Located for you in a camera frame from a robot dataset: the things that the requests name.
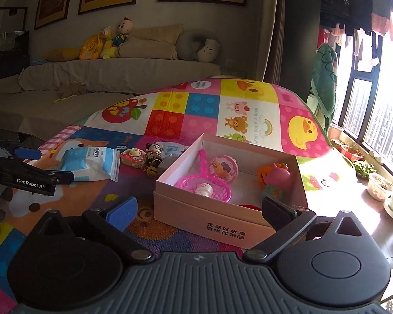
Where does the small white toy cup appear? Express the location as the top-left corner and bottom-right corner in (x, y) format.
(195, 184), (214, 198)

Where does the red potted plant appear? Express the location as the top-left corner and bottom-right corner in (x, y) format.
(340, 141), (364, 161)

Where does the orange plastic shell toy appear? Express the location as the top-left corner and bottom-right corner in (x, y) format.
(257, 166), (272, 186)

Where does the cartoon figure keychain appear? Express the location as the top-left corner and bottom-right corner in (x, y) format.
(145, 143), (162, 179)

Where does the brown plush toy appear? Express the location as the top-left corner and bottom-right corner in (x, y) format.
(57, 82), (87, 99)

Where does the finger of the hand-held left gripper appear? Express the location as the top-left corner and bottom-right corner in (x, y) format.
(0, 157), (75, 197)
(7, 145), (42, 161)

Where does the dark glass cabinet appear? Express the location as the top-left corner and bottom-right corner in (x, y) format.
(0, 7), (31, 84)

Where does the dark curtain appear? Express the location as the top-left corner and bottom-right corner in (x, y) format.
(260, 0), (321, 102)

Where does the white bowl planter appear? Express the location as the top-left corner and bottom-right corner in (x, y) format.
(367, 173), (393, 202)

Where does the beige cardboard box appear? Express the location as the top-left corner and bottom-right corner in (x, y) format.
(153, 133), (309, 250)

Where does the pink toy camera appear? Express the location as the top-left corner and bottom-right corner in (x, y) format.
(120, 148), (147, 170)

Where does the colourful cartoon play mat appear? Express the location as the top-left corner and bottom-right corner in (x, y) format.
(0, 77), (357, 314)

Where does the yellow cushion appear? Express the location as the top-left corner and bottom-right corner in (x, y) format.
(44, 48), (81, 63)

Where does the yellow green plush duck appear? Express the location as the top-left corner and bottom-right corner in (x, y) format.
(100, 27), (118, 59)

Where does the beige folded blanket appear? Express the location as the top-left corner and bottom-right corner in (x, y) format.
(118, 24), (184, 60)

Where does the black framed window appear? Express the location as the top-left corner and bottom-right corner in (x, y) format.
(334, 29), (393, 177)

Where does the green dinosaur blanket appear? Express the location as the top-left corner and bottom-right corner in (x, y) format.
(309, 43), (339, 131)

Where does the row of hanging clothes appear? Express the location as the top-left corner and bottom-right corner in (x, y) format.
(321, 0), (393, 72)

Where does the orange yellow plush backpack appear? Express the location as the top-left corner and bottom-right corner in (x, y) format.
(79, 34), (102, 60)

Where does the small clear plastic packet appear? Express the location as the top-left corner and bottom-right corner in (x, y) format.
(159, 141), (189, 161)

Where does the grey bear neck pillow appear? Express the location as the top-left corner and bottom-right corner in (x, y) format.
(176, 29), (222, 63)

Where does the blue white tissue pack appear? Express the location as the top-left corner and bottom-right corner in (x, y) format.
(59, 147), (121, 183)

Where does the green potted plant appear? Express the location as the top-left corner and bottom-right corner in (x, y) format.
(353, 160), (378, 180)

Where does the yellow toy cup pink lid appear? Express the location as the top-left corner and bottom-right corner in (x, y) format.
(210, 155), (239, 182)

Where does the pink strawberry toy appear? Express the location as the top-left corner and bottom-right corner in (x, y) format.
(265, 163), (292, 200)

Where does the big-headed boy doll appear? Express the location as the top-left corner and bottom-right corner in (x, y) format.
(113, 17), (135, 48)

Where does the small brown plant pot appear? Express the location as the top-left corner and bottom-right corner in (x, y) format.
(327, 124), (344, 142)

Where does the pink plastic toy basket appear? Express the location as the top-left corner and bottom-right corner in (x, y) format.
(174, 149), (232, 203)

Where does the grey covered sofa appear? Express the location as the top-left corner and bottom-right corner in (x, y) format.
(0, 59), (221, 141)

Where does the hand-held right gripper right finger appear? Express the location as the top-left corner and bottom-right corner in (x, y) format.
(242, 196), (367, 264)

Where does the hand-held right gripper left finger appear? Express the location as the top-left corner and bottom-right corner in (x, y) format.
(36, 197), (155, 262)

